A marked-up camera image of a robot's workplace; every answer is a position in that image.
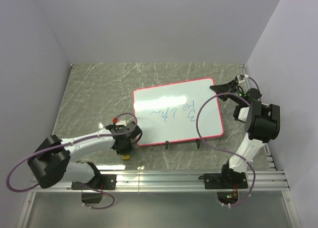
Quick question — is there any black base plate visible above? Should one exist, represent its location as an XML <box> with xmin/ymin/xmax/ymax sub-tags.
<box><xmin>71</xmin><ymin>174</ymin><xmax>117</xmax><ymax>190</ymax></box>
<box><xmin>198</xmin><ymin>173</ymin><xmax>248</xmax><ymax>190</ymax></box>

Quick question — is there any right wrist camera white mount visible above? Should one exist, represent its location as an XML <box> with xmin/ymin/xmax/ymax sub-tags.
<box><xmin>235</xmin><ymin>74</ymin><xmax>249</xmax><ymax>84</ymax></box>

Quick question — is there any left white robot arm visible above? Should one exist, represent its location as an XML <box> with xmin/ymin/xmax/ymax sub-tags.
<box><xmin>27</xmin><ymin>121</ymin><xmax>143</xmax><ymax>189</ymax></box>

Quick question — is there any aluminium mounting rail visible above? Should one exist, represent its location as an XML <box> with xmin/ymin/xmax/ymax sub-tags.
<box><xmin>31</xmin><ymin>170</ymin><xmax>290</xmax><ymax>193</ymax></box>

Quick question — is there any yellow bone-shaped eraser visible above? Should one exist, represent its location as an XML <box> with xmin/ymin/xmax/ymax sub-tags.
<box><xmin>122</xmin><ymin>154</ymin><xmax>131</xmax><ymax>161</ymax></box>

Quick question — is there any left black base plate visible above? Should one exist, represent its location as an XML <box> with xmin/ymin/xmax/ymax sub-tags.
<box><xmin>71</xmin><ymin>174</ymin><xmax>117</xmax><ymax>190</ymax></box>

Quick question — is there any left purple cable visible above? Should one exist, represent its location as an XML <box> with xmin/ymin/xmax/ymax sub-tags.
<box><xmin>6</xmin><ymin>112</ymin><xmax>139</xmax><ymax>211</ymax></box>

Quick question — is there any black whiteboard clip right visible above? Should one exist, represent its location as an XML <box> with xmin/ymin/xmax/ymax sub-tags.
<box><xmin>195</xmin><ymin>139</ymin><xmax>200</xmax><ymax>149</ymax></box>

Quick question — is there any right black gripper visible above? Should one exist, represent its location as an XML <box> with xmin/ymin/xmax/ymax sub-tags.
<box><xmin>209</xmin><ymin>80</ymin><xmax>245</xmax><ymax>106</ymax></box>

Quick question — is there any pink framed whiteboard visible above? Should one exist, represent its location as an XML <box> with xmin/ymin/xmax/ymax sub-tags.
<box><xmin>133</xmin><ymin>77</ymin><xmax>225</xmax><ymax>147</ymax></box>

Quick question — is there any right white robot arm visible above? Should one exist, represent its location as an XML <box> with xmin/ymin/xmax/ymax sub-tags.
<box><xmin>203</xmin><ymin>78</ymin><xmax>280</xmax><ymax>189</ymax></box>

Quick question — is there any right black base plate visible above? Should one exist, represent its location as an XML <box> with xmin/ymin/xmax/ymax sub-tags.
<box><xmin>198</xmin><ymin>173</ymin><xmax>248</xmax><ymax>190</ymax></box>

